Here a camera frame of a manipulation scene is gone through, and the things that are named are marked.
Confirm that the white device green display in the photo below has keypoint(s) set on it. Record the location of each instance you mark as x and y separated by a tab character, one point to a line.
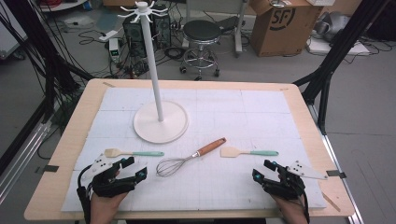
114	48

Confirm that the white metal stand leg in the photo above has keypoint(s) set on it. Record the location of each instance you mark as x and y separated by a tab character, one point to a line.
240	28

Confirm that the thin wooden stick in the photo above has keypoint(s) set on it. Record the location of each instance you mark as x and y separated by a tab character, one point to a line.
331	202

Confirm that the white gridded mat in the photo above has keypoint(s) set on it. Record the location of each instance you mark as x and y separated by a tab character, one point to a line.
218	124

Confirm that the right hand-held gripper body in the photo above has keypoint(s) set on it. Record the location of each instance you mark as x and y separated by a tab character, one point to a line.
288	185

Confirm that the white hook rack stand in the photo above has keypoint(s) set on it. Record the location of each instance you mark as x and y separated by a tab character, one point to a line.
154	77

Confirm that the white power strip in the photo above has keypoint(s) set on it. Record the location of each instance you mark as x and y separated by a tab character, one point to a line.
108	35

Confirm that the black computer tower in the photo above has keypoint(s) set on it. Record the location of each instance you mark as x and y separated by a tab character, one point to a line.
162	28
134	35

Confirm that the brown cardboard box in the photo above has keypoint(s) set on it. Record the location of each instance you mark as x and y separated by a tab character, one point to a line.
280	34

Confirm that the aluminium rail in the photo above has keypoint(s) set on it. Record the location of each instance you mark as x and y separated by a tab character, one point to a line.
21	165
339	168

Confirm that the black tape strip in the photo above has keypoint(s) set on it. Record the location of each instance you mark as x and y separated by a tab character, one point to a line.
336	174
50	168

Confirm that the person's left hand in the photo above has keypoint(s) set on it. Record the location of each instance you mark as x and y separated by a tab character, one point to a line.
104	210

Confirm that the grey bag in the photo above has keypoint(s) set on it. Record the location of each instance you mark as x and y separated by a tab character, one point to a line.
333	26

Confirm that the black metal frame strut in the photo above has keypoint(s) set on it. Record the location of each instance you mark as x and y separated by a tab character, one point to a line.
46	53
339	49

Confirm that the white flat board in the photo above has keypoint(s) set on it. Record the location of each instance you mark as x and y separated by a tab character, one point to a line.
339	48

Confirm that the black round stool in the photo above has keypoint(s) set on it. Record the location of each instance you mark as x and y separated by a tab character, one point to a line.
201	30

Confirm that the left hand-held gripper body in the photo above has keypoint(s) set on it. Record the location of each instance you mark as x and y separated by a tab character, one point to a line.
107	185

